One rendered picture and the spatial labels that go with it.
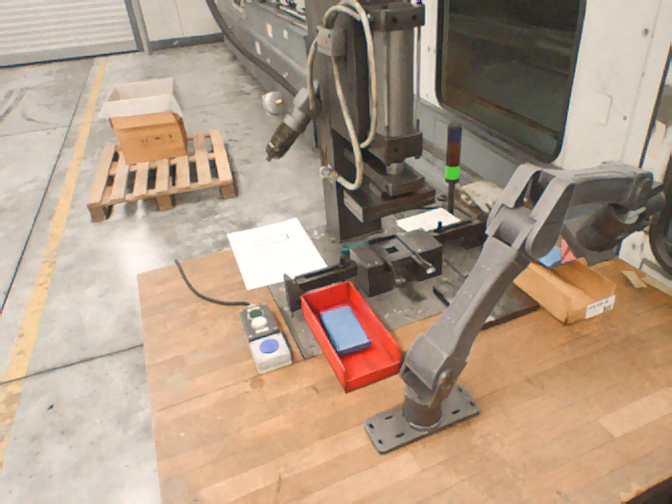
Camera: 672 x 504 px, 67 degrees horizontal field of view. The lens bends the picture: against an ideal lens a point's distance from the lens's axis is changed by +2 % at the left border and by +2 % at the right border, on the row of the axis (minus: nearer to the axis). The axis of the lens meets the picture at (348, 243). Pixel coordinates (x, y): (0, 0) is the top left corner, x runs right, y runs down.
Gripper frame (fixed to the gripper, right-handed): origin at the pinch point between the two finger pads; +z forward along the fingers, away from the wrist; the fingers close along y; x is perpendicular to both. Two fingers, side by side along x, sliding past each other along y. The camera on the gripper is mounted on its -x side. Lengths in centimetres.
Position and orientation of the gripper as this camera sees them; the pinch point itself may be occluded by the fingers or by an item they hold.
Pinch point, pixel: (565, 259)
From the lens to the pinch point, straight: 119.2
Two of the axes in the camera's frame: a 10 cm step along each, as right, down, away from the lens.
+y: -3.6, -8.4, 4.1
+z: -1.7, 4.9, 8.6
